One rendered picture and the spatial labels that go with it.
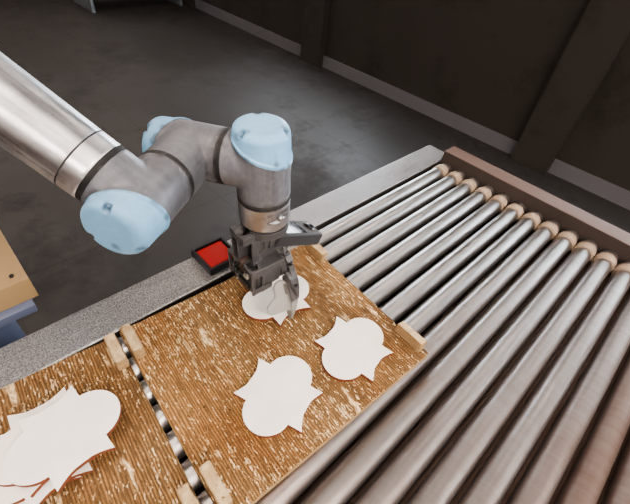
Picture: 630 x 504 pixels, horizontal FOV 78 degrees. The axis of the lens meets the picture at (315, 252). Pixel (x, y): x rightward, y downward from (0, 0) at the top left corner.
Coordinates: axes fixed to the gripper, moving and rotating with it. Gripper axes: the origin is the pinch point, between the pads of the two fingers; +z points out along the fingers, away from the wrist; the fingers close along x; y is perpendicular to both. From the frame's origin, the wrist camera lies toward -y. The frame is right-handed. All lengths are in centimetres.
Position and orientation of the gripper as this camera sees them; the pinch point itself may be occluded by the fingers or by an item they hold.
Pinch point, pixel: (276, 295)
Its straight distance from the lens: 74.6
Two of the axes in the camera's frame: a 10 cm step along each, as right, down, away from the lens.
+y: -7.7, 4.2, -4.9
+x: 6.4, 5.8, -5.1
